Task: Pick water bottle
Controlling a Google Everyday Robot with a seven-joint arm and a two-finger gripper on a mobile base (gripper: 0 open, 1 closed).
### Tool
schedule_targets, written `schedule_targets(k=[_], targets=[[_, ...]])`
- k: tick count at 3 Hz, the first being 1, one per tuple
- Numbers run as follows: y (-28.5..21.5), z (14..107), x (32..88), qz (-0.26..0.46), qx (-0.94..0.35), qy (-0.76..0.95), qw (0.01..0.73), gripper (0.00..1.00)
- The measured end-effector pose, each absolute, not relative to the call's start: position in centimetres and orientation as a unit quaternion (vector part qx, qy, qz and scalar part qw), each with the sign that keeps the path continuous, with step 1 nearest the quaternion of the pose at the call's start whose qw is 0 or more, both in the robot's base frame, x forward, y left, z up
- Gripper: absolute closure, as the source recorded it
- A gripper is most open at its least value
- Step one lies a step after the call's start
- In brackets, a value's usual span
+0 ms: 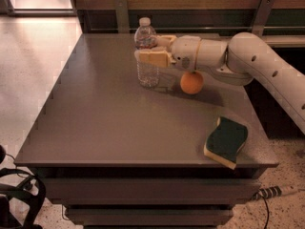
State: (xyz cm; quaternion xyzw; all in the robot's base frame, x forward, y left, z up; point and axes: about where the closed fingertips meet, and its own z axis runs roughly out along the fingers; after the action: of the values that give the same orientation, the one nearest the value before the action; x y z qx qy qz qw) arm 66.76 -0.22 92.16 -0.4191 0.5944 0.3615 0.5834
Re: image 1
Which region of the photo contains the green yellow sponge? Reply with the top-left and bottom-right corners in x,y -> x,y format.
203,116 -> 248,170

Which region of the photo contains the white power strip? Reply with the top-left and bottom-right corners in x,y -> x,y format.
251,185 -> 305,201

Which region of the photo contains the metal wall bracket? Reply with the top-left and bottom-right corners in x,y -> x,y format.
252,0 -> 275,37
114,0 -> 130,33

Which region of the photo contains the black power cable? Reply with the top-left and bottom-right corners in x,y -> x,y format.
259,196 -> 271,229

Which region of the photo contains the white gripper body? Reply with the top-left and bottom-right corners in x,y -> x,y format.
171,35 -> 201,72

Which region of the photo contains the right metal wall bracket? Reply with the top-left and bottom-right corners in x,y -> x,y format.
252,0 -> 275,37

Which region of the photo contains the left metal wall bracket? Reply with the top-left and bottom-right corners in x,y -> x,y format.
114,0 -> 130,33

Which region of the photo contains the clear plastic water bottle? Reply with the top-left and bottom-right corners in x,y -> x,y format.
134,17 -> 159,88

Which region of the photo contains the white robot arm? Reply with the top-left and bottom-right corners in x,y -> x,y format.
134,32 -> 305,133

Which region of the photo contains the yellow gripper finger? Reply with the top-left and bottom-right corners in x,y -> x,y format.
134,47 -> 175,68
156,35 -> 176,49

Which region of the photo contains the orange fruit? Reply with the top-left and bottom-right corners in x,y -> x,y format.
180,72 -> 203,94

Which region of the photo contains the grey drawer cabinet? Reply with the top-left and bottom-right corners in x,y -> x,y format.
15,34 -> 277,229

